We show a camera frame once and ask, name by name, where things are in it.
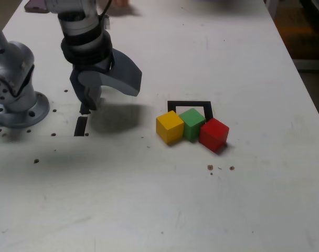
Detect white camera on black bracket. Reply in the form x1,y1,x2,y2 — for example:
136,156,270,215
101,15,112,31

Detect black tape square outline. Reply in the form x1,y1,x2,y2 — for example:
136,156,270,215
167,100,214,123

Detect yellow cube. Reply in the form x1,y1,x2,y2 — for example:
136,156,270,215
156,110,185,144

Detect grey furniture post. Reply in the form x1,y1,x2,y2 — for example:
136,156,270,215
264,0,279,18

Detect red cube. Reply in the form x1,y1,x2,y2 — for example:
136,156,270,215
198,117,230,153

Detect black tape strip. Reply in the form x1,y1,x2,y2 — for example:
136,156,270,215
73,103,91,137

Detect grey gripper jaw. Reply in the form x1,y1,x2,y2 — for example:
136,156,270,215
79,48,143,97

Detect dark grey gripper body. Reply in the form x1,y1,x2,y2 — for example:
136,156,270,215
70,59,115,77

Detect grey furniture bar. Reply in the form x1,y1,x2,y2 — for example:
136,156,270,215
292,59,319,71

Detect dark smartphone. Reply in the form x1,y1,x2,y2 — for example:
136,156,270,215
24,0,49,14

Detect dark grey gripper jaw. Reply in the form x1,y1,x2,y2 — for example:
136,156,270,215
69,73,102,111

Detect green cube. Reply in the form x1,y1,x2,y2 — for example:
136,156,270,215
178,108,206,143

